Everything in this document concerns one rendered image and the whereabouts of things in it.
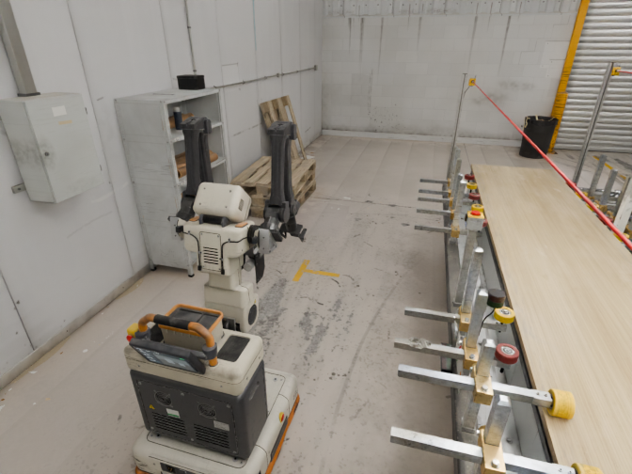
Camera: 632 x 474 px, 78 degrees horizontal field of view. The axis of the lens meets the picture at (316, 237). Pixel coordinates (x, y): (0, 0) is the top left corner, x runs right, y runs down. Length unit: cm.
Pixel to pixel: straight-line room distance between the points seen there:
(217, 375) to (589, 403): 128
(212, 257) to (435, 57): 775
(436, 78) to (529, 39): 174
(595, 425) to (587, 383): 18
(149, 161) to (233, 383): 229
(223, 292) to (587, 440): 145
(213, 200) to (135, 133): 185
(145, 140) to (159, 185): 37
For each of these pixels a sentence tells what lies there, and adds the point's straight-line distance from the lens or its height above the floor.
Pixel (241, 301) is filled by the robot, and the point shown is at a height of 85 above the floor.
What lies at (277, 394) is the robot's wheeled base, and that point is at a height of 28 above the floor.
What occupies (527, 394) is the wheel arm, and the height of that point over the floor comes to 96.
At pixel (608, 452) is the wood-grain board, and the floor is 90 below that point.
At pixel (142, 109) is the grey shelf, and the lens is 339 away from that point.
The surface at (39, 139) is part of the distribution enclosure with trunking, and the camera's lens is 278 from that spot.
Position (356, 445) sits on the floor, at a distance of 238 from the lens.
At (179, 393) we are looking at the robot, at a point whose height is 63.
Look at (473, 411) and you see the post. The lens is 156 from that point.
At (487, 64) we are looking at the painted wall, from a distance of 905.
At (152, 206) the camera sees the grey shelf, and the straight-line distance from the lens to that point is 363.
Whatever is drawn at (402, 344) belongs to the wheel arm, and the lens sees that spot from 165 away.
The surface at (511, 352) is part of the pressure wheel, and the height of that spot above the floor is 90.
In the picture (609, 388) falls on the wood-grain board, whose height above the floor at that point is 90.
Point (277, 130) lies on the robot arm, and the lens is 171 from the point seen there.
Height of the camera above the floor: 194
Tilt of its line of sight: 27 degrees down
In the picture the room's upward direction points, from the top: straight up
